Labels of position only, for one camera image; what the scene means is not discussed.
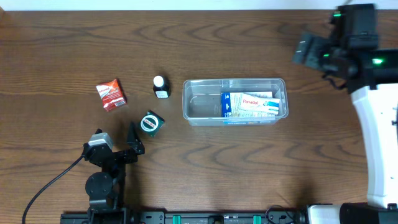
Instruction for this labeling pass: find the clear plastic container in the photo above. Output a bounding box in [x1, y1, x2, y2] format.
[182, 78, 289, 126]

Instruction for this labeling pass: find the white Panadol box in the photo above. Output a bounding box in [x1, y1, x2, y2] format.
[239, 95, 280, 115]

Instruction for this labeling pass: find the blue white medicine box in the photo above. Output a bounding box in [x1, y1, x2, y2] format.
[221, 91, 280, 124]

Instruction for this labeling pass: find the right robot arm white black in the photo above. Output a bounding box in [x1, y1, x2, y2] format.
[182, 32, 397, 223]

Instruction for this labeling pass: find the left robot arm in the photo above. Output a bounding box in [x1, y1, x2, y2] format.
[82, 129, 139, 224]

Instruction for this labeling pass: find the green box round label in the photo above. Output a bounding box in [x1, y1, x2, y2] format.
[139, 110, 165, 138]

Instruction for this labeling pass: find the red Panadol ActiFast box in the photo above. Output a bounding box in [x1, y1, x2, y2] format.
[96, 79, 127, 111]

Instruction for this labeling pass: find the dark syrup bottle white cap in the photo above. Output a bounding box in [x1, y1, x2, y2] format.
[153, 75, 170, 99]

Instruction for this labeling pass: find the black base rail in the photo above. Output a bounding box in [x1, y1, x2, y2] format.
[60, 208, 309, 224]

